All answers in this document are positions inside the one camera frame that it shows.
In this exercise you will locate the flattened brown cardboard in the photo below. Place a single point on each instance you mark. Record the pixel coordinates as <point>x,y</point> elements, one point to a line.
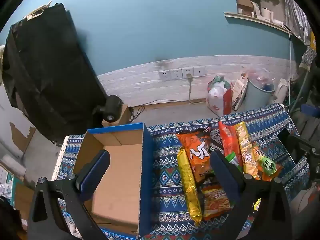
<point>23,200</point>

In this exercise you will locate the blue patterned tablecloth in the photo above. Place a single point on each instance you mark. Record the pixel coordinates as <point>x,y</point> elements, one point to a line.
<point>170,160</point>

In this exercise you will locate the red yellow shrimp sticks bag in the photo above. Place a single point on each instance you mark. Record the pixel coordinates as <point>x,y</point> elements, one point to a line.
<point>215,202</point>

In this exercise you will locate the white foam roll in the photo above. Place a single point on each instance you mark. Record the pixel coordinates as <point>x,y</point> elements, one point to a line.
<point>12,165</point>

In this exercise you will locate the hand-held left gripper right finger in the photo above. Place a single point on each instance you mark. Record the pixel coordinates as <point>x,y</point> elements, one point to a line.
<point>222,175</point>

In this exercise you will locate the white door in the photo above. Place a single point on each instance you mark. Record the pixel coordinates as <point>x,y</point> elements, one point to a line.
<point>7,130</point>

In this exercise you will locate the white wall shelf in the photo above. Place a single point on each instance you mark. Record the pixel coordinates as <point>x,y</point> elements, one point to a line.
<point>250,18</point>

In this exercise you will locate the cardboard box on shelf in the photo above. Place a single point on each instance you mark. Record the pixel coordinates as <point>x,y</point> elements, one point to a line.
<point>245,1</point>

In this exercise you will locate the yellow cracker packet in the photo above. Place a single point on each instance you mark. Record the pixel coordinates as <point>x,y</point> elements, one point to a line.
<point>246,150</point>

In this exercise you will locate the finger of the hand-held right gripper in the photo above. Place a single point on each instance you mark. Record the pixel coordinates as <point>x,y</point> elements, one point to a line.
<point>290,145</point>
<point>310,110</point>

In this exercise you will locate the long yellow biscuit packet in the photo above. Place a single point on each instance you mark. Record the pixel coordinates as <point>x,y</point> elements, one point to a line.
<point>187,180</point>

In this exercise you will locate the white wall socket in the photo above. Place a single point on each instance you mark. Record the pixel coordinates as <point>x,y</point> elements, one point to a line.
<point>199,71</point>
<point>187,72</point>
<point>164,75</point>
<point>176,74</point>

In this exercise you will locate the red white shopping bag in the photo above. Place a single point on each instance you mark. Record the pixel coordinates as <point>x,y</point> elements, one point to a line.
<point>217,102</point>

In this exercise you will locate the small brown cardboard box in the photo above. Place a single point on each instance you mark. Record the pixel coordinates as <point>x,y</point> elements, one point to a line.
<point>125,115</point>

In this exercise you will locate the red orange snack packet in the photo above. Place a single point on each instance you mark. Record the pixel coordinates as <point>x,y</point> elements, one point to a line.
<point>228,140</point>

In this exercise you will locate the brown white paper bag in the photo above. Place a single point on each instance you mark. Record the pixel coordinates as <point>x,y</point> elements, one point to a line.
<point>238,90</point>

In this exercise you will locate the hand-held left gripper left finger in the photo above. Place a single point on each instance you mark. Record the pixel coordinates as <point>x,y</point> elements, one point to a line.
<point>96,175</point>

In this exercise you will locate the grey blue trash bin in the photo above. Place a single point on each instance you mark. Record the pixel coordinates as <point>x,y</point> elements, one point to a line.
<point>255,95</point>

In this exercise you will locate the orange chips bag white print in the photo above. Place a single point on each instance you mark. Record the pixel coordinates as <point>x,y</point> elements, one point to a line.
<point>197,155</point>

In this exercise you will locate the white kettle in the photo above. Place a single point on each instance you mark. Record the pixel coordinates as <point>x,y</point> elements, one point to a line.
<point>281,91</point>

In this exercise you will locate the black cloth covered cabinet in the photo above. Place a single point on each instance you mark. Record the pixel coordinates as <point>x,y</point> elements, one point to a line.
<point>50,67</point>

